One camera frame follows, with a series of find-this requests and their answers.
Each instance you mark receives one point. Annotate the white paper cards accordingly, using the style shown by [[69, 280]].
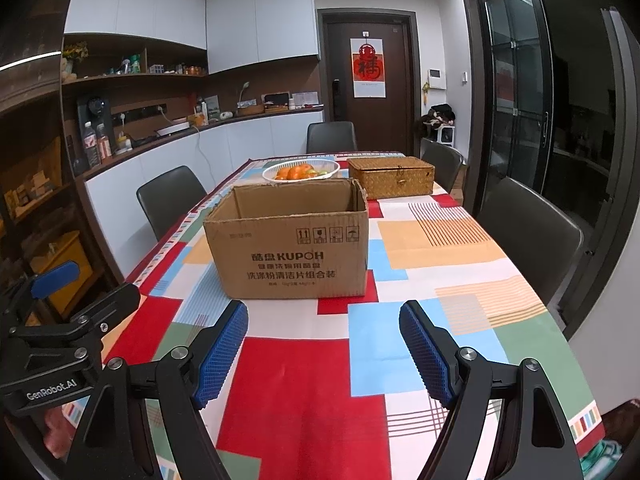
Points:
[[305, 99]]

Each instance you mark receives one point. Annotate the dark grey dining chair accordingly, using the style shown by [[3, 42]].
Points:
[[530, 240], [172, 200], [442, 162], [331, 137]]

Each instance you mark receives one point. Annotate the brown cardboard box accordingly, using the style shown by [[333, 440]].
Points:
[[290, 260]]

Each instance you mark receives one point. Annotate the colourful patchwork tablecloth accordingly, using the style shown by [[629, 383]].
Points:
[[300, 375]]

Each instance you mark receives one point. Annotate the small picture frame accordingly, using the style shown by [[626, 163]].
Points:
[[213, 107]]

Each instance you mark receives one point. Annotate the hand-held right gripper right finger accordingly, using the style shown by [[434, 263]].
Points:
[[425, 355]]

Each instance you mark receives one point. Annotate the black water dispenser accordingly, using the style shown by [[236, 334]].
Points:
[[95, 107]]

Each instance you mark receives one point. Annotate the wall power outlet strip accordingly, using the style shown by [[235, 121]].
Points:
[[140, 112]]

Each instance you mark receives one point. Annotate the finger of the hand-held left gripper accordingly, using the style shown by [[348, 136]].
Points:
[[115, 302], [55, 277]]

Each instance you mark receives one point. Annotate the beige plush toy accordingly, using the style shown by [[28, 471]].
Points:
[[69, 71]]

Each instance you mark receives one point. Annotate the orange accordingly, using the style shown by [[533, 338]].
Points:
[[299, 172], [282, 174]]

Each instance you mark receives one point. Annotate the black tablet screen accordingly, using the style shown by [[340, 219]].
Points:
[[276, 99]]

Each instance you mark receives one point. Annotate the dark wooden shelf unit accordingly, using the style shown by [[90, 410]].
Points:
[[35, 135]]

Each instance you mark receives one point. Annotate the teal patterned cloth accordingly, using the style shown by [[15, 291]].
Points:
[[609, 456]]

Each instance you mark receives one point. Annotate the hanging wall ornament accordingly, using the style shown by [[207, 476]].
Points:
[[425, 91]]

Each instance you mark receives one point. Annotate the dark pile of bags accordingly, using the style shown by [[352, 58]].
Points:
[[439, 115]]

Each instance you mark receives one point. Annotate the dark brown door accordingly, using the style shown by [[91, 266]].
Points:
[[395, 60]]

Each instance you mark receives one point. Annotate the small white box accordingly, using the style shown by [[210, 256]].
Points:
[[156, 68]]

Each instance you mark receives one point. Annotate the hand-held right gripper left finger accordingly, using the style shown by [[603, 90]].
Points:
[[222, 355]]

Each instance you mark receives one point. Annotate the orange packet on counter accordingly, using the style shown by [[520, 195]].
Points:
[[196, 119]]

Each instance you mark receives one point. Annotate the yellow flower bunch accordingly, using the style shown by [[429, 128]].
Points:
[[75, 52]]

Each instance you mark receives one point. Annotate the woven rattan lidded box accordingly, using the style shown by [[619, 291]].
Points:
[[392, 180]]

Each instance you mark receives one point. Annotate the green and white bottles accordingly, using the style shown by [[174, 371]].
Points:
[[131, 64]]

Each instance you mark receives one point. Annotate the white gooseneck lamp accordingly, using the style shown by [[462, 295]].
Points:
[[244, 89]]

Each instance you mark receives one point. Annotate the white upper wall cabinets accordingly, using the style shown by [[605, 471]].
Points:
[[200, 15]]

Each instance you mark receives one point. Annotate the white lower counter cabinets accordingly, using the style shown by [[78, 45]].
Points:
[[250, 140]]

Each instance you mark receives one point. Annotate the clear bottle with red label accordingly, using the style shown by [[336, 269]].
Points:
[[90, 146], [104, 142]]

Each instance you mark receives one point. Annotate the small white shelf stand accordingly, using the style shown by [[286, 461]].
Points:
[[446, 136]]

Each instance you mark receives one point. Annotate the black framed glass sliding door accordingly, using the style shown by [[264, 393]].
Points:
[[520, 85]]

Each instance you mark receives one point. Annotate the flat white tray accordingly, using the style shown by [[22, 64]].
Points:
[[173, 129]]

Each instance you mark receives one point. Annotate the yellow storage box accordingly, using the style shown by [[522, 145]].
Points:
[[65, 270]]

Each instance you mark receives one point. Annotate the white plastic fruit basket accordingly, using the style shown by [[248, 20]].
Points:
[[270, 175]]

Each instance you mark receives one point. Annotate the red and white wall poster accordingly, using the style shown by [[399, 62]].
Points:
[[367, 67]]

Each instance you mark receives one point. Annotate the small jar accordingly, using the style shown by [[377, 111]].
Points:
[[124, 143]]

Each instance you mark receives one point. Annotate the person's left hand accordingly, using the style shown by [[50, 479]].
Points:
[[56, 422]]

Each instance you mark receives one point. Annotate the row of orange jars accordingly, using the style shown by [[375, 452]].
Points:
[[193, 69]]

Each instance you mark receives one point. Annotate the white intercom panel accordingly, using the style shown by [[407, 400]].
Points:
[[437, 79]]

